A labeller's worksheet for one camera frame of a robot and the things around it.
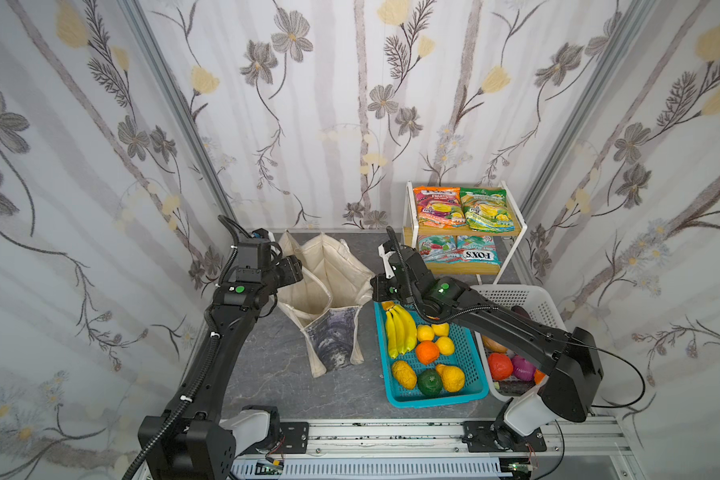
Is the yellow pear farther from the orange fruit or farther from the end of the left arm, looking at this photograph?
the end of the left arm

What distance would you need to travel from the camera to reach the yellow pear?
2.62ft

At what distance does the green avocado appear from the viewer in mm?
796

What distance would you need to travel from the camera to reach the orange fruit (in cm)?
84

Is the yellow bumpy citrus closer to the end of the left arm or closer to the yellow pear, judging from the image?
the yellow pear
